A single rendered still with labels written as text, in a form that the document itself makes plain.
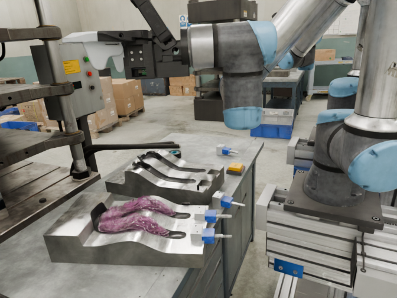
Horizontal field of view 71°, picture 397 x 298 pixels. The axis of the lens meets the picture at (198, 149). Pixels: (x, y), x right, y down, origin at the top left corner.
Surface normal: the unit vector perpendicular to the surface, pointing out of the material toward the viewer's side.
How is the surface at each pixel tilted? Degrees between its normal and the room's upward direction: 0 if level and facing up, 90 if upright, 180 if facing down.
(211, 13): 90
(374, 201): 0
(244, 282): 0
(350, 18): 90
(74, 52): 90
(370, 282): 90
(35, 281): 0
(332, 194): 72
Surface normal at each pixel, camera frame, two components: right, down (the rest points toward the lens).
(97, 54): 0.52, 0.17
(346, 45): -0.39, 0.36
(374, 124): -0.45, -0.43
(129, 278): -0.06, -0.93
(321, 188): -0.75, -0.02
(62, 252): -0.11, 0.37
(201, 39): -0.04, 0.06
